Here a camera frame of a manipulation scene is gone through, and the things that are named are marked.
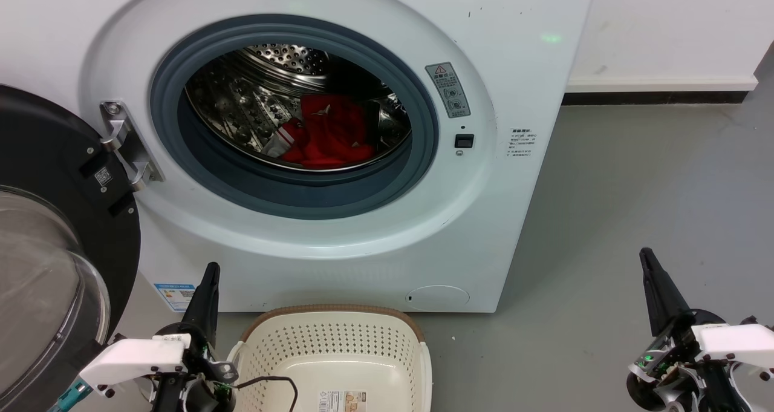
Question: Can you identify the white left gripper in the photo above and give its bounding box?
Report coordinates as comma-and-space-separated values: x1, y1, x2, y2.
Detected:
79, 262, 238, 398

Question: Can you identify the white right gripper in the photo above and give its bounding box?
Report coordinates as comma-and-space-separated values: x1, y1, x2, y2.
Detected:
627, 247, 774, 410

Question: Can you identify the red garment with white trim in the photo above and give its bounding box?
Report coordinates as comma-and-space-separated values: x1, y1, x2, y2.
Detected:
263, 94, 376, 169

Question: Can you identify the cream perforated laundry basket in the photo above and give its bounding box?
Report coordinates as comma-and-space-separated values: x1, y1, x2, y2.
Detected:
227, 305, 434, 412

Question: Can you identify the printed product label sticker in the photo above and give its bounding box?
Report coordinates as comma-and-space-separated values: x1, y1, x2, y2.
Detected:
319, 390, 368, 412

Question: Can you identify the black round washer door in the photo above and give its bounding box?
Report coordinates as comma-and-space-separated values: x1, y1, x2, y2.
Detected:
0, 84, 141, 412

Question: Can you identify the stainless steel washing machine drum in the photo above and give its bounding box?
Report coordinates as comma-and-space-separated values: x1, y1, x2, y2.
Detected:
184, 44, 413, 172

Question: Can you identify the blue energy label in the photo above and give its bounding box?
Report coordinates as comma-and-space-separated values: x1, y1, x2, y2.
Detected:
153, 283, 197, 313

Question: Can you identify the grey rubber door gasket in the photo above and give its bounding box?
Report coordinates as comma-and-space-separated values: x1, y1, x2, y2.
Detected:
150, 14, 439, 220

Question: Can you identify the clear glass door bowl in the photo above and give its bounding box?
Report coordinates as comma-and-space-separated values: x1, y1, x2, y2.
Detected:
0, 185, 111, 401

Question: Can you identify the white front-load washing machine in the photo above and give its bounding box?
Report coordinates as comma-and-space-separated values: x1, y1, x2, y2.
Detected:
0, 0, 599, 314

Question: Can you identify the silver metal door hinge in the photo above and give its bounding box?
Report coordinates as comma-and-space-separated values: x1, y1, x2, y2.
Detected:
100, 100, 165, 192

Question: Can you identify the small printed text label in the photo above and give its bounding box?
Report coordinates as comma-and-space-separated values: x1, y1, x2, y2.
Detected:
508, 128, 536, 160

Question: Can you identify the round white filter cover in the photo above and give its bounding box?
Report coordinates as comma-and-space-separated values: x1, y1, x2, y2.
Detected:
405, 285, 471, 312

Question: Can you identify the grey warning sticker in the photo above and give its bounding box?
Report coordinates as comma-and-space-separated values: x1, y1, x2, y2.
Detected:
425, 62, 471, 119

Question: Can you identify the thin black cable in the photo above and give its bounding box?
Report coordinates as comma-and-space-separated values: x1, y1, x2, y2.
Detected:
233, 376, 300, 412

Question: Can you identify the white wall ledge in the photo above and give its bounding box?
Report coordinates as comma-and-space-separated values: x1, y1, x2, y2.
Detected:
565, 76, 758, 93

